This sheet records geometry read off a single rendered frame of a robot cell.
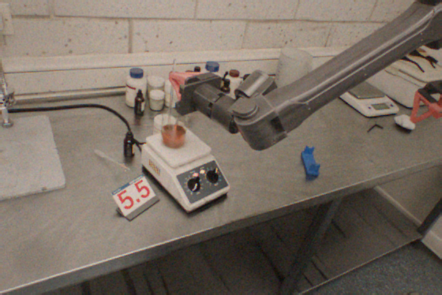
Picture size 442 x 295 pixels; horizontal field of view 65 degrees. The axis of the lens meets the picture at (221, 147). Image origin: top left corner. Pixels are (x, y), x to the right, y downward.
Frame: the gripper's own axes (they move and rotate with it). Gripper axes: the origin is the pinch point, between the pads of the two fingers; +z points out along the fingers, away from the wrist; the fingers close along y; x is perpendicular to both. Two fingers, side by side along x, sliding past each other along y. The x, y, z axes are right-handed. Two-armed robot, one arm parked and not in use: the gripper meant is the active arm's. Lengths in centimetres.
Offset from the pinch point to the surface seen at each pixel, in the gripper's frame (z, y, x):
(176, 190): -10.5, 5.1, 22.0
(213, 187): -14.5, -2.8, 22.3
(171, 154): -4.5, 2.2, 17.1
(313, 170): -24.2, -33.5, 25.0
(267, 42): 28, -72, 13
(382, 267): -51, -101, 102
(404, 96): -21, -109, 23
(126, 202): -5.8, 14.9, 23.9
